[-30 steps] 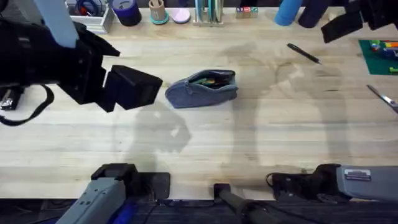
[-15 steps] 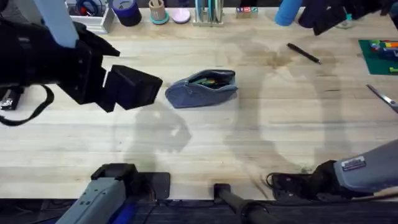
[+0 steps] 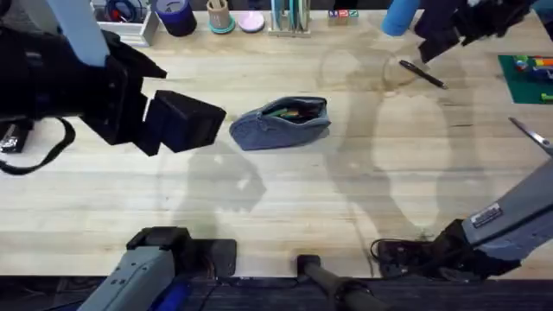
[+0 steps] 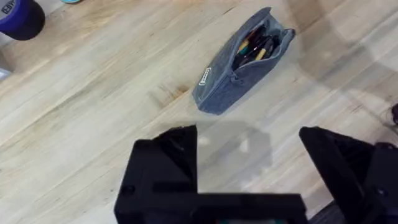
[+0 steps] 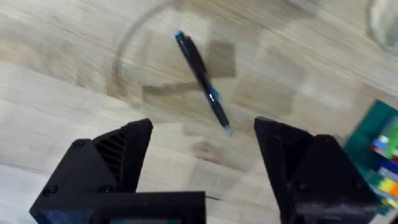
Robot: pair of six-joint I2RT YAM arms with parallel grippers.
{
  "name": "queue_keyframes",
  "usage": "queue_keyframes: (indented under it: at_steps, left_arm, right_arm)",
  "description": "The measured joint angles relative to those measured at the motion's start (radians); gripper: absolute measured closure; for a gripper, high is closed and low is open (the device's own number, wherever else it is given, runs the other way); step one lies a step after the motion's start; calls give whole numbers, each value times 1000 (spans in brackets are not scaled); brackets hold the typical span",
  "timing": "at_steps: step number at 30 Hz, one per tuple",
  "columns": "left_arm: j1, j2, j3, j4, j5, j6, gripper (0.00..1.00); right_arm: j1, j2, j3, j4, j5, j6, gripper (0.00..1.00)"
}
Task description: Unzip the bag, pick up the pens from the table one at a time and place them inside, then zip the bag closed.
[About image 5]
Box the black and blue pen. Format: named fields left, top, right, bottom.
left=174, top=30, right=233, bottom=136

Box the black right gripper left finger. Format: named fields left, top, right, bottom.
left=29, top=118, right=154, bottom=224

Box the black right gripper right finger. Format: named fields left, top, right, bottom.
left=253, top=116, right=381, bottom=224

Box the green board with toy blocks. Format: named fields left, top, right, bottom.
left=343, top=99, right=398, bottom=217

